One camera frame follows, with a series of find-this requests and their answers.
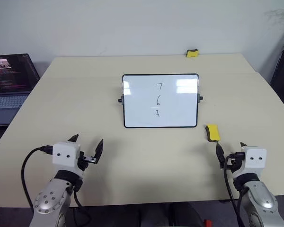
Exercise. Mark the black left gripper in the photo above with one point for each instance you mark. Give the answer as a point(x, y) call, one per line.
point(83, 160)

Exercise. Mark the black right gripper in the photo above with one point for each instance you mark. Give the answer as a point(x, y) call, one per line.
point(236, 161)

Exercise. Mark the yellow sponge eraser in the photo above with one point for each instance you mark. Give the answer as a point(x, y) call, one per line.
point(192, 53)
point(214, 132)

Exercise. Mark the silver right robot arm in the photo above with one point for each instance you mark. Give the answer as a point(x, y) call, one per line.
point(262, 198)

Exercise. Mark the small black-framed whiteboard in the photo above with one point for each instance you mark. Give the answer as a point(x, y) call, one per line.
point(137, 106)

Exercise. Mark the small red object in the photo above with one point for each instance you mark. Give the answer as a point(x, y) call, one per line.
point(208, 223)

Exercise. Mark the dark furniture piece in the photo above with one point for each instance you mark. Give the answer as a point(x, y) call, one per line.
point(282, 71)

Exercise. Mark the open grey laptop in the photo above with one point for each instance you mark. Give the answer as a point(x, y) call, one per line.
point(7, 78)

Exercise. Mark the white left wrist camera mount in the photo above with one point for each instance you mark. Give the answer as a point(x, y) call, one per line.
point(66, 153)

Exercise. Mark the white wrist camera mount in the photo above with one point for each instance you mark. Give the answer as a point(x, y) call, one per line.
point(66, 153)
point(255, 158)

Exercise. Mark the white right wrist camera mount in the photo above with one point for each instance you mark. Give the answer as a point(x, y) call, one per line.
point(255, 158)

